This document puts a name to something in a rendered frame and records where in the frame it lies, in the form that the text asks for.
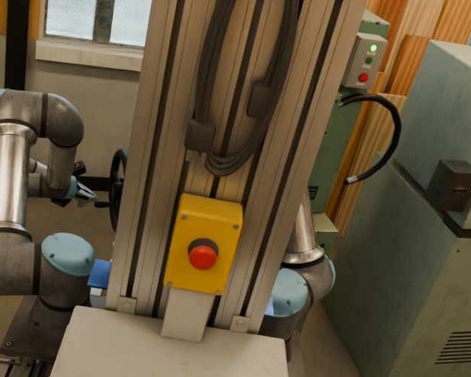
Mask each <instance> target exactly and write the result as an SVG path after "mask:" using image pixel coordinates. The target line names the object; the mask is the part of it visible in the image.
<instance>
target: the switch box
mask: <svg viewBox="0 0 471 377"><path fill-rule="evenodd" d="M387 44H388V41H387V40H385V39H383V38H382V37H381V36H379V35H375V34H365V33H360V32H357V36H356V39H355V41H354V45H353V48H352V50H351V54H350V57H349V59H348V63H347V66H346V68H345V72H344V75H343V77H342V81H341V84H343V85H344V86H345V87H348V88H362V89H369V90H371V89H372V86H373V84H374V81H375V78H376V75H377V73H378V69H379V67H380V65H381V61H382V59H383V56H384V53H385V50H386V48H387ZM372 45H376V50H375V51H371V50H370V47H371V46H372ZM367 52H375V55H367ZM367 57H372V62H371V63H370V64H366V62H365V60H366V58H367ZM363 64H365V65H371V67H370V68H366V67H362V66H363ZM362 73H366V74H368V79H367V81H365V82H364V83H365V84H364V85H356V83H357V82H361V81H360V80H359V77H360V75H361V74H362Z"/></svg>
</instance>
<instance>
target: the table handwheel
mask: <svg viewBox="0 0 471 377"><path fill-rule="evenodd" d="M127 158H128V152H127V151H126V150H124V149H119V150H117V151H116V153H115V154H114V157H113V160H112V163H111V171H110V178H109V192H108V199H109V202H111V207H109V212H110V219H111V225H112V228H113V230H114V232H116V230H117V221H118V215H119V211H120V202H121V197H122V191H123V182H124V179H123V181H122V182H120V178H119V175H118V171H119V166H120V161H121V160H122V163H123V174H124V177H125V172H126V163H127Z"/></svg>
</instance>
